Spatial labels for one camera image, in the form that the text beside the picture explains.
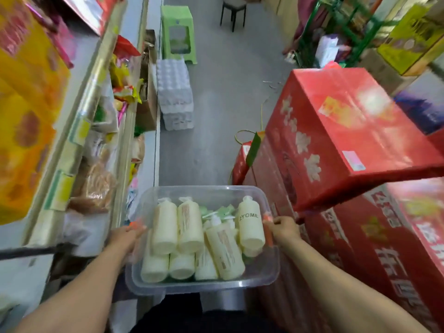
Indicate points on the clear bag of bread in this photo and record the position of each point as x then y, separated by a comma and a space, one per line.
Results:
93, 187

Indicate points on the maroon cloth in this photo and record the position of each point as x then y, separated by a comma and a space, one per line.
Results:
305, 17

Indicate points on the metal store shelf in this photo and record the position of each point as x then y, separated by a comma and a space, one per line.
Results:
88, 97

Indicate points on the person's right forearm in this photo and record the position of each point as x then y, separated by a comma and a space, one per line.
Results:
347, 294

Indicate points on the person's left forearm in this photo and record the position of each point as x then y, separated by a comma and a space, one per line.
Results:
79, 294

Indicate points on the pile of colourful snack packets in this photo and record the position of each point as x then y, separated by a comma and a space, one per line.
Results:
121, 79

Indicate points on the person's left fingers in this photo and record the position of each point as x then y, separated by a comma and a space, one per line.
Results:
136, 230

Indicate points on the yellow-green price tag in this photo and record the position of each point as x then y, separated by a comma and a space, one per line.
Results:
80, 131
59, 190

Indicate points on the small red gift box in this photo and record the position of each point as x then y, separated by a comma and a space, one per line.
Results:
240, 166

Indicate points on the black stool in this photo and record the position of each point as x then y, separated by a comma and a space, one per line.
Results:
233, 5

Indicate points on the green metal rack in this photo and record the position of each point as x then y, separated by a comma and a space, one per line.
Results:
350, 27

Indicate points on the person's left hand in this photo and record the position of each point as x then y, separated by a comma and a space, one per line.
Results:
122, 239

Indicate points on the red snack packet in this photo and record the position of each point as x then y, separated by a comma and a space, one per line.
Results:
125, 48

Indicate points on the green sachets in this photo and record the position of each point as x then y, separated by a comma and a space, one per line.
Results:
222, 211

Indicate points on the yellow-green carton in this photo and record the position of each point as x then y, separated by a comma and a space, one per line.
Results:
411, 39

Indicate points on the person's right fingers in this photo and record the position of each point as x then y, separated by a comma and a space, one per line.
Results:
274, 222

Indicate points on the dark red carton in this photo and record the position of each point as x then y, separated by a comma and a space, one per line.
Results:
274, 183

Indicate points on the large yellow gift box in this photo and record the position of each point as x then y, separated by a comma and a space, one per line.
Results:
24, 128

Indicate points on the shrink-wrapped pack of water bottles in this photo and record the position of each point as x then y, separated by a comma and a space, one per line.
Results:
174, 95

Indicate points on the pile of cream lotion bottles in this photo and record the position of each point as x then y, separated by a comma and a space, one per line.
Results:
189, 228

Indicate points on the person's right hand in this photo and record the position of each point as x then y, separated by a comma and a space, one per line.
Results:
286, 230

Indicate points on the brown cardboard box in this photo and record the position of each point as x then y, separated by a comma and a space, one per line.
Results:
148, 100

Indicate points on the purple printed box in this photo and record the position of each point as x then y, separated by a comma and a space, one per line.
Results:
421, 103

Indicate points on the green hang tag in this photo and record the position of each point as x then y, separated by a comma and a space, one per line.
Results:
253, 149

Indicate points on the red box with white edge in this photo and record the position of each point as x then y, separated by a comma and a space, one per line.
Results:
92, 10

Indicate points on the clear plastic storage bin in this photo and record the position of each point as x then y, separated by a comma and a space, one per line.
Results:
208, 286

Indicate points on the green plastic stool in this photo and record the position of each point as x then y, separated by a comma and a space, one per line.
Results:
178, 20

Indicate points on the plain cardboard carton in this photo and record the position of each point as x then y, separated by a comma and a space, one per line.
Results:
381, 71

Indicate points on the large red flower-print gift box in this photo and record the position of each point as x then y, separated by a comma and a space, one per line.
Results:
347, 135

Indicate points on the person's black clothing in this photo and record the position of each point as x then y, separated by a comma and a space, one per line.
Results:
173, 317

